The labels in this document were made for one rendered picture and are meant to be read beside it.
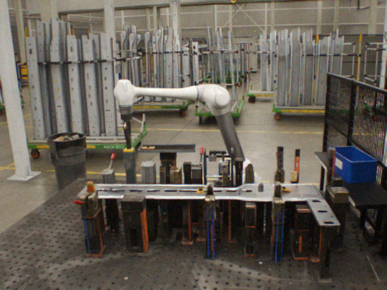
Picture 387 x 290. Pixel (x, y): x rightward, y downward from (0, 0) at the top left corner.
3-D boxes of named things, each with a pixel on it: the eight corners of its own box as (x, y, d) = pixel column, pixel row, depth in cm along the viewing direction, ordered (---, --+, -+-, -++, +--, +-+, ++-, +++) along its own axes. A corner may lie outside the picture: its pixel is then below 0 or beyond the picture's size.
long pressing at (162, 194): (73, 199, 204) (73, 197, 203) (87, 184, 225) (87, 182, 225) (325, 201, 192) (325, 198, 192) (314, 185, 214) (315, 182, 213)
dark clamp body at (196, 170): (189, 226, 231) (187, 170, 220) (191, 217, 243) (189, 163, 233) (206, 226, 230) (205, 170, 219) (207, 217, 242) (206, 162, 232)
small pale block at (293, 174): (288, 228, 223) (291, 173, 213) (287, 225, 226) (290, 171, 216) (293, 228, 223) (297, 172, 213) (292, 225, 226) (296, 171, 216)
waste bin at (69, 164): (45, 195, 464) (37, 140, 444) (67, 180, 514) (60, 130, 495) (79, 197, 453) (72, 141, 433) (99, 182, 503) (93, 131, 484)
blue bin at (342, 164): (349, 183, 203) (351, 161, 200) (327, 166, 232) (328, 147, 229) (376, 182, 204) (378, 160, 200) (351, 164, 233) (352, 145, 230)
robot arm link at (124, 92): (135, 105, 230) (132, 102, 242) (133, 80, 226) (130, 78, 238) (117, 106, 227) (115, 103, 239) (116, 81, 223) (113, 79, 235)
